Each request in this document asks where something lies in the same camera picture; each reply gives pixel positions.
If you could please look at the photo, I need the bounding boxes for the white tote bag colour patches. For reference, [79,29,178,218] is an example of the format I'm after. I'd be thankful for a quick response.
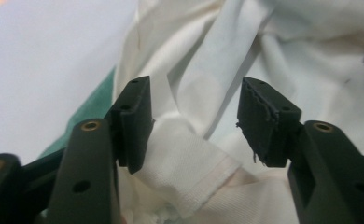
[39,0,364,224]

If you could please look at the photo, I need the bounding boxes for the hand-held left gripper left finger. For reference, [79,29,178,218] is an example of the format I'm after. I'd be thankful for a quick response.
[105,75,156,175]

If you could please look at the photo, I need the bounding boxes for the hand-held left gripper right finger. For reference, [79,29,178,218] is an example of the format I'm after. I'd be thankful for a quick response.
[235,76,303,168]

